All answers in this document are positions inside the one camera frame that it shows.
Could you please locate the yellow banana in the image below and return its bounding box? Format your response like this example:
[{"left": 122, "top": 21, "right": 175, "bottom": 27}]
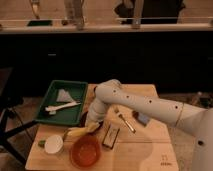
[{"left": 62, "top": 127, "right": 96, "bottom": 140}]

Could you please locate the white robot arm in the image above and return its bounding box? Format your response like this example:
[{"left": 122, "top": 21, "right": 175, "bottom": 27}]
[{"left": 85, "top": 79, "right": 213, "bottom": 171}]

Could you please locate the red bowl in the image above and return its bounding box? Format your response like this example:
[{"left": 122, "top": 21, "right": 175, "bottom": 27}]
[{"left": 70, "top": 135, "right": 101, "bottom": 169}]

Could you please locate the dark round plate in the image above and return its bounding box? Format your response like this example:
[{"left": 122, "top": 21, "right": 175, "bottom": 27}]
[{"left": 79, "top": 111, "right": 88, "bottom": 127}]

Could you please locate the green plastic tray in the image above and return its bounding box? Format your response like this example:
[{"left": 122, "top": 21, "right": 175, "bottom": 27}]
[{"left": 35, "top": 80, "right": 88, "bottom": 126}]

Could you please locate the clear folded bag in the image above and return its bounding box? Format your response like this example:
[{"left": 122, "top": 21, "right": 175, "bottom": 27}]
[{"left": 56, "top": 89, "right": 73, "bottom": 102}]

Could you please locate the white cup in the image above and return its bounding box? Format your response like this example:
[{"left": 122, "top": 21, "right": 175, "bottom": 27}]
[{"left": 44, "top": 135, "right": 63, "bottom": 154}]

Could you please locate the white plastic utensil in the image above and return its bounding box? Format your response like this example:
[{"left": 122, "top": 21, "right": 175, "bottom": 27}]
[{"left": 45, "top": 102, "right": 81, "bottom": 112}]

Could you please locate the dark blue object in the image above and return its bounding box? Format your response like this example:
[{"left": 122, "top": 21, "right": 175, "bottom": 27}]
[{"left": 133, "top": 111, "right": 150, "bottom": 126}]

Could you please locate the green small object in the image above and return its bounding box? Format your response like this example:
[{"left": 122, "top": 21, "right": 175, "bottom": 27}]
[{"left": 38, "top": 140, "right": 46, "bottom": 148}]

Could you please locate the black tripod stand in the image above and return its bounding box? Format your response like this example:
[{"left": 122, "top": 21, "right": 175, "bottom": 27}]
[{"left": 0, "top": 68, "right": 36, "bottom": 165}]

